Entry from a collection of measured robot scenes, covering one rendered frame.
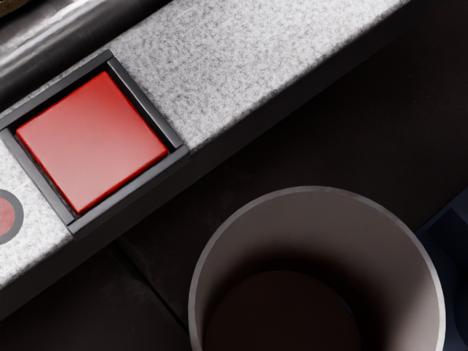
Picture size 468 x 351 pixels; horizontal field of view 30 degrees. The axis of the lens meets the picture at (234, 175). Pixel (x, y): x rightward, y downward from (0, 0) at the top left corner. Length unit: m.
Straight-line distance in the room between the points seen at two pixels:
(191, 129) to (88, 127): 0.06
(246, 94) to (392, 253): 0.66
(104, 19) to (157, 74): 0.05
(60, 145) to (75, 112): 0.02
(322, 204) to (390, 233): 0.09
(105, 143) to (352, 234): 0.73
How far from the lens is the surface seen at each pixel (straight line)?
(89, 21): 0.52
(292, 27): 0.52
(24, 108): 0.48
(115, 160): 0.47
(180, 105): 0.49
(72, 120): 0.48
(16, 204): 0.48
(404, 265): 1.13
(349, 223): 1.14
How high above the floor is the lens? 1.37
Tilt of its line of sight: 72 degrees down
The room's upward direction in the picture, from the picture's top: 10 degrees clockwise
